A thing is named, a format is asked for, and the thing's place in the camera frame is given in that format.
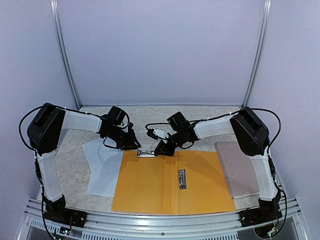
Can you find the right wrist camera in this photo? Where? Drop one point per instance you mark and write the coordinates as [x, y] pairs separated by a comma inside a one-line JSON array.
[[156, 134]]

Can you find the orange folder top clip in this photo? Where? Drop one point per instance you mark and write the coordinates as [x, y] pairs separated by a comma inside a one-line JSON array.
[[146, 154]]

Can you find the aluminium frame post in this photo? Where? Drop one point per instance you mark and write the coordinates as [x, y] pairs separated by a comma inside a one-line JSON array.
[[259, 52], [54, 6]]

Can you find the orange folder spine clip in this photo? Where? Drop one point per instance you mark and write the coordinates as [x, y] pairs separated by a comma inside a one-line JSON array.
[[182, 179]]

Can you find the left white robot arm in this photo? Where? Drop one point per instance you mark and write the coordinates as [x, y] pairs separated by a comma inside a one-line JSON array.
[[45, 129]]

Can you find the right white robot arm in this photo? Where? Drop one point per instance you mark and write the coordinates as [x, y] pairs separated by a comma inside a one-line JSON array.
[[251, 133]]

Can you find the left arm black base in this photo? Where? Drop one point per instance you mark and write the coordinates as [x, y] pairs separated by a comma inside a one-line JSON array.
[[57, 211]]

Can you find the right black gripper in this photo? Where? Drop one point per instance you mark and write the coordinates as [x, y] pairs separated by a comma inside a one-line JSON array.
[[168, 152]]

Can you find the front aluminium rail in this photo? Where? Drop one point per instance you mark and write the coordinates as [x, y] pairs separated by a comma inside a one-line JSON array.
[[113, 226]]

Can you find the white paper sheet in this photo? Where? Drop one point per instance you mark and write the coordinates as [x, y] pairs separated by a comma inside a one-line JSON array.
[[104, 164]]

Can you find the left aluminium frame post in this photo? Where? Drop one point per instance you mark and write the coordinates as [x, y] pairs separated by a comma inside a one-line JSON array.
[[54, 6]]

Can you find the right aluminium frame post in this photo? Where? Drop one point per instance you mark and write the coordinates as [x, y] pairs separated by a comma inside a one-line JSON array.
[[259, 52]]

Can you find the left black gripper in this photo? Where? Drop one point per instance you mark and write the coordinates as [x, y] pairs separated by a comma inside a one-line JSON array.
[[130, 142]]

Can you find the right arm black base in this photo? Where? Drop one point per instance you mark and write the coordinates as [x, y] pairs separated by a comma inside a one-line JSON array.
[[266, 212]]

